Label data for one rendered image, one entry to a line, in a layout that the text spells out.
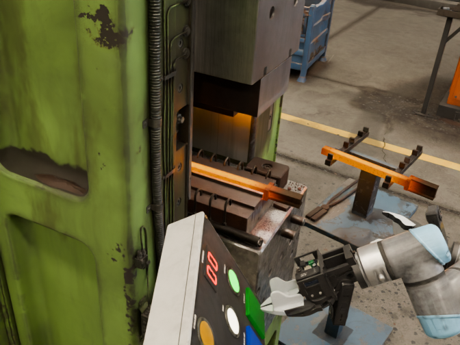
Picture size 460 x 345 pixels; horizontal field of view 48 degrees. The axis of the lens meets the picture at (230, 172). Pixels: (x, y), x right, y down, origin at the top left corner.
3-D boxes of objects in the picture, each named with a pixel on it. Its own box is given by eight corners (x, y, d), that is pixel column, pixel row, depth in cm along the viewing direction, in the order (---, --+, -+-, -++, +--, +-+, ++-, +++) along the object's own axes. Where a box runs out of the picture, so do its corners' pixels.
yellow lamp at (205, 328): (222, 339, 80) (223, 319, 77) (207, 361, 76) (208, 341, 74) (204, 331, 81) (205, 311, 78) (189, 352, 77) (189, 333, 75)
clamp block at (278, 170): (287, 183, 163) (290, 165, 159) (278, 196, 156) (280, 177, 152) (253, 172, 167) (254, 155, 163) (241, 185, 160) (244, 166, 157)
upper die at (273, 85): (287, 90, 135) (292, 55, 130) (257, 118, 119) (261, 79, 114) (152, 58, 149) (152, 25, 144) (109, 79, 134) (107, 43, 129)
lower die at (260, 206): (273, 201, 153) (276, 177, 149) (245, 238, 137) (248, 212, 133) (154, 163, 168) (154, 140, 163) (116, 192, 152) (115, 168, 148)
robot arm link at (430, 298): (488, 315, 93) (463, 258, 94) (453, 343, 87) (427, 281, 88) (451, 315, 100) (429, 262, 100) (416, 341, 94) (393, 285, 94)
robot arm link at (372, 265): (385, 261, 100) (395, 291, 93) (363, 269, 101) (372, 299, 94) (373, 233, 96) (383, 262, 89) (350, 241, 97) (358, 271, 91)
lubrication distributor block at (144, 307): (163, 333, 132) (163, 294, 125) (150, 350, 127) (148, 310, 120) (152, 327, 133) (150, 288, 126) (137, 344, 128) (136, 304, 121)
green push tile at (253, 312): (264, 310, 107) (248, 286, 104) (265, 338, 101) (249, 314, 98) (256, 312, 108) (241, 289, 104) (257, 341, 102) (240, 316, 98)
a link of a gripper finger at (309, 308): (282, 298, 100) (324, 284, 98) (285, 304, 101) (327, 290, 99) (284, 316, 96) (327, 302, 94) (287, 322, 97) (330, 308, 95)
